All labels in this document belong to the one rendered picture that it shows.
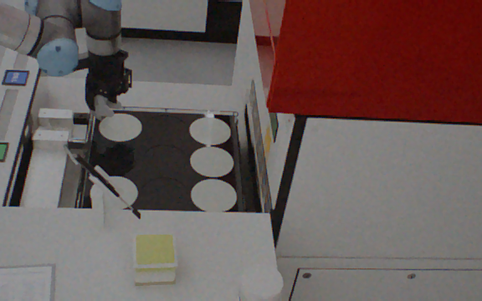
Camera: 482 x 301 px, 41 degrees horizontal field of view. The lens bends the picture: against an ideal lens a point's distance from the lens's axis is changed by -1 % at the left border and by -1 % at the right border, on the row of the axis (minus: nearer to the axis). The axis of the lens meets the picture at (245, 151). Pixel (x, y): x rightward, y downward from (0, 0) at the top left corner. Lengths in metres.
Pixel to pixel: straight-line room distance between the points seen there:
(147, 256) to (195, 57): 2.35
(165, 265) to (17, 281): 0.26
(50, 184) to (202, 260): 0.43
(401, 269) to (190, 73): 1.97
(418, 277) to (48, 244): 0.85
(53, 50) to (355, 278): 0.84
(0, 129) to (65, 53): 0.33
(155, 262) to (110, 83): 0.49
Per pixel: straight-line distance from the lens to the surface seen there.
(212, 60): 3.39
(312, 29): 1.04
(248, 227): 1.28
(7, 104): 1.57
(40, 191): 1.46
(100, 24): 1.38
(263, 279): 1.09
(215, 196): 1.42
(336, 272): 1.50
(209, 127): 1.58
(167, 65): 3.32
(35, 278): 1.20
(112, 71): 1.45
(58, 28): 1.27
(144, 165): 1.47
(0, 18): 1.23
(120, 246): 1.23
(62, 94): 1.80
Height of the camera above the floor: 1.93
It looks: 42 degrees down
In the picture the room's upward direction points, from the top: 10 degrees clockwise
